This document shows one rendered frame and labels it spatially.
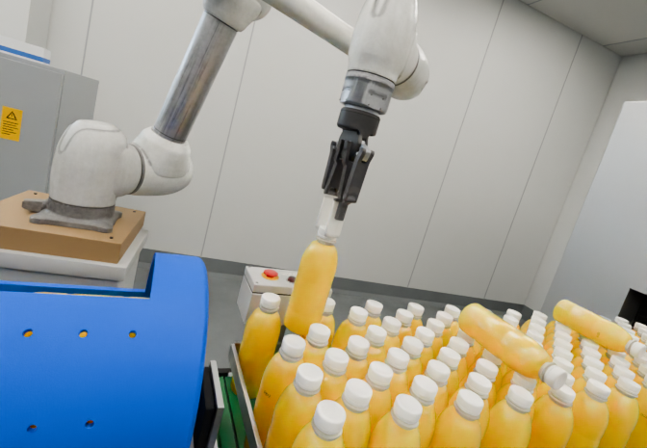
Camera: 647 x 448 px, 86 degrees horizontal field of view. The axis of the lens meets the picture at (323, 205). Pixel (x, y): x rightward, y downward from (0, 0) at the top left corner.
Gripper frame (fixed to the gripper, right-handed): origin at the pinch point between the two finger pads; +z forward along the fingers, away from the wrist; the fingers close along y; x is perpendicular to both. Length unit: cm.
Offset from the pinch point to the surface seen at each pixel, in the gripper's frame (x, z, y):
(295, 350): -6.5, 19.7, 13.1
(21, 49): -99, -17, -165
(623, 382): 69, 20, 25
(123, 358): -30.6, 12.6, 24.2
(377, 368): 6.1, 19.3, 18.5
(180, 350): -25.4, 12.1, 23.7
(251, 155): 42, 14, -260
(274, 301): -5.9, 19.4, -1.9
